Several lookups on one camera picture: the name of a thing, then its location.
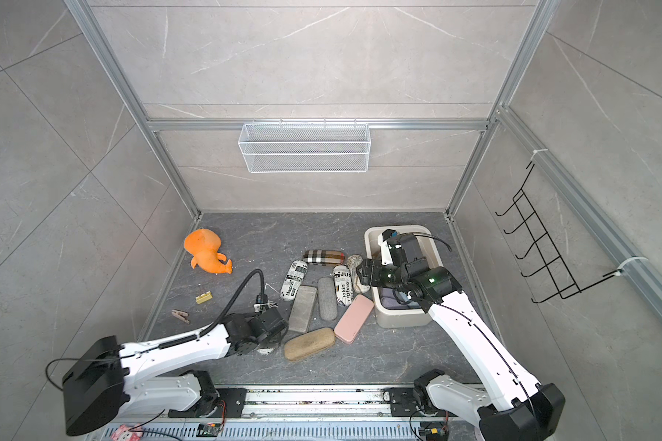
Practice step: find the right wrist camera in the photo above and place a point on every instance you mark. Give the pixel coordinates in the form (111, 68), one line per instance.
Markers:
(391, 248)

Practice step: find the stone grey case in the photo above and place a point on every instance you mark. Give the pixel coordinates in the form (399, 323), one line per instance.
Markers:
(302, 309)

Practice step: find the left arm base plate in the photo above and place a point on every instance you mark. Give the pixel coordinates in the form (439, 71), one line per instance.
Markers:
(229, 402)

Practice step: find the orange plush toy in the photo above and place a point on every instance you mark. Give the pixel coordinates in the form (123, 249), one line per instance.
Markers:
(204, 245)

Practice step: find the grey fabric case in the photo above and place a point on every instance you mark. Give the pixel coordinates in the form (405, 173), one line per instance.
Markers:
(328, 307)

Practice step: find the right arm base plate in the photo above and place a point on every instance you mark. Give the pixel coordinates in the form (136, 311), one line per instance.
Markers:
(406, 401)

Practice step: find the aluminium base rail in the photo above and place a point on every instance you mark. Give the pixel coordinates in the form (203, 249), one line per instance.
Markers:
(304, 412)

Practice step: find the black wire hook rack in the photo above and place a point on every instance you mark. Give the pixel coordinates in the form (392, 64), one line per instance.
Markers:
(550, 261)

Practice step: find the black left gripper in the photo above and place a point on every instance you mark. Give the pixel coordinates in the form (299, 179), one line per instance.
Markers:
(278, 341)

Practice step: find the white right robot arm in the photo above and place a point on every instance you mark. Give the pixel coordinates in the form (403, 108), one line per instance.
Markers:
(512, 404)

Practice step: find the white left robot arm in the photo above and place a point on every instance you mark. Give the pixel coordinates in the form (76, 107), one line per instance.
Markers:
(112, 379)

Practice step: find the wooden clothespin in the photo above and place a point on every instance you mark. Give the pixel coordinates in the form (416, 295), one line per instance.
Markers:
(181, 315)

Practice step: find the pink flat case right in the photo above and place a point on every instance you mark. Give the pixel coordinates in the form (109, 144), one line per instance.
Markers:
(353, 319)

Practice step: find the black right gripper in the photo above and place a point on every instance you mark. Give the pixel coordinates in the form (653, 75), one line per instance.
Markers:
(372, 269)

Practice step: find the map print glasses case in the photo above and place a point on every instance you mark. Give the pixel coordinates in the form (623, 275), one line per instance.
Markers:
(353, 262)

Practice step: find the small yellow clip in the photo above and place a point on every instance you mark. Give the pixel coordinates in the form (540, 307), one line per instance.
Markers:
(204, 297)

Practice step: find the white wire mesh basket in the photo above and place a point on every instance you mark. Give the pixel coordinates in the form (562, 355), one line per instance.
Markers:
(310, 147)

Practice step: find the tan fabric case front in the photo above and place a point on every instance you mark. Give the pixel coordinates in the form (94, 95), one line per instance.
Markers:
(309, 344)

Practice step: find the purple case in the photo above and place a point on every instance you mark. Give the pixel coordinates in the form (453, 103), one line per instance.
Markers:
(390, 303)

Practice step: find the newspaper flag case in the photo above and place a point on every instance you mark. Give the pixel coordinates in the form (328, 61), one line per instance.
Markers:
(266, 350)

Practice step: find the beige plastic storage bin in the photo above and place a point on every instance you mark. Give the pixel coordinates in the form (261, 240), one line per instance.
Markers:
(409, 318)

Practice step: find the plaid glasses case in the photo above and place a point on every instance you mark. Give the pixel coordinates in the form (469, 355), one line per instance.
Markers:
(324, 257)

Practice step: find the newspaper print case centre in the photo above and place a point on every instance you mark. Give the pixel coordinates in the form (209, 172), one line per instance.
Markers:
(343, 285)

